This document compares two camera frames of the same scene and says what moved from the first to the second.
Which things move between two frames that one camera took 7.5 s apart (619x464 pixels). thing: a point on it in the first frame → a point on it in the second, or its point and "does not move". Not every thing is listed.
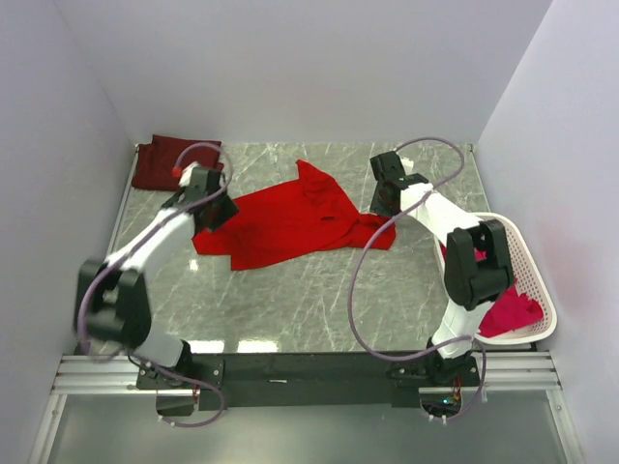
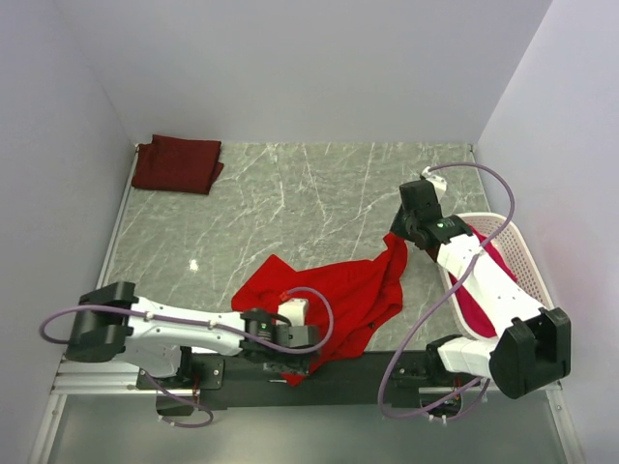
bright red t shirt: x=281 y=219 → x=361 y=295
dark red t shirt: x=155 y=161 does not move
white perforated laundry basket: x=526 y=277 does not move
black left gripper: x=229 y=210 → x=297 y=366
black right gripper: x=379 y=210 → x=397 y=228
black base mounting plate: x=307 y=380 does not move
